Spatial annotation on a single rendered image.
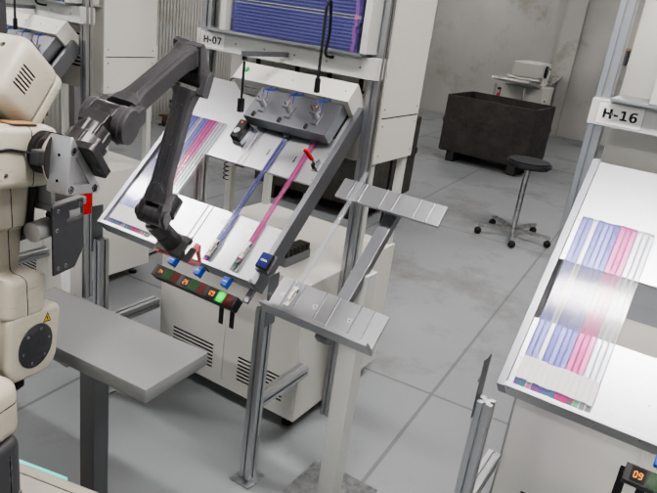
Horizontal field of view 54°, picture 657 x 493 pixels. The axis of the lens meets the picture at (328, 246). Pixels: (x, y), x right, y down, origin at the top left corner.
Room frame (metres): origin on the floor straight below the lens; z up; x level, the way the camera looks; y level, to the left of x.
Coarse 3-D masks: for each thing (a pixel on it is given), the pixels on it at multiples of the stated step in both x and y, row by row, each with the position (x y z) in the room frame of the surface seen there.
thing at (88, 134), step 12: (84, 120) 1.28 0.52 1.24; (72, 132) 1.24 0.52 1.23; (84, 132) 1.24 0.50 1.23; (96, 132) 1.26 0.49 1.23; (108, 132) 1.29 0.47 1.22; (84, 144) 1.21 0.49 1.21; (96, 144) 1.24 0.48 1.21; (108, 144) 1.30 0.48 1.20; (84, 156) 1.22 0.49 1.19; (96, 156) 1.21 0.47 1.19; (96, 168) 1.24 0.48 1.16; (108, 168) 1.25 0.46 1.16
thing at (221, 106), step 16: (224, 80) 2.52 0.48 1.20; (224, 96) 2.45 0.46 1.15; (240, 96) 2.43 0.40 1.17; (208, 112) 2.40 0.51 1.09; (224, 112) 2.38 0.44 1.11; (240, 112) 2.36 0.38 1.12; (256, 128) 2.28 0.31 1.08; (224, 144) 2.26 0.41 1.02; (256, 144) 2.22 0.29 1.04; (272, 144) 2.20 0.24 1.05; (288, 144) 2.18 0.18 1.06; (304, 144) 2.16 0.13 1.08; (320, 144) 2.15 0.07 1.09; (240, 160) 2.18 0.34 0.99; (256, 160) 2.16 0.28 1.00; (288, 160) 2.12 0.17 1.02; (288, 176) 2.07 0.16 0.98; (304, 176) 2.06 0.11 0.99
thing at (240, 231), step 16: (192, 208) 2.07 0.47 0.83; (208, 208) 2.05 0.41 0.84; (176, 224) 2.03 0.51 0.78; (192, 224) 2.01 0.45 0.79; (208, 224) 2.00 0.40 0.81; (224, 224) 1.98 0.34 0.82; (240, 224) 1.97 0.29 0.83; (256, 224) 1.95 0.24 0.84; (208, 240) 1.95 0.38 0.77; (224, 240) 1.93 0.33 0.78; (240, 240) 1.92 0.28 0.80; (256, 240) 1.90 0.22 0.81; (272, 240) 1.89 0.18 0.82; (224, 256) 1.88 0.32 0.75; (256, 256) 1.85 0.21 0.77; (240, 272) 1.82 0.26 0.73
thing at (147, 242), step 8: (104, 224) 2.10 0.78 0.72; (112, 224) 2.07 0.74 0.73; (112, 232) 2.12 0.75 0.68; (120, 232) 2.07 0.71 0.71; (128, 232) 2.03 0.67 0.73; (136, 240) 2.04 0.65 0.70; (144, 240) 1.99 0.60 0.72; (152, 240) 1.98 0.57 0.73; (152, 248) 2.03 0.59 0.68; (200, 264) 1.88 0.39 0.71; (208, 264) 1.85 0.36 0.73; (208, 272) 1.91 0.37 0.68; (216, 272) 1.86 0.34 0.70; (224, 272) 1.82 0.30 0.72; (232, 272) 1.81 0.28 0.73; (240, 280) 1.80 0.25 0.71; (248, 280) 1.77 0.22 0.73; (248, 288) 1.82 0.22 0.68
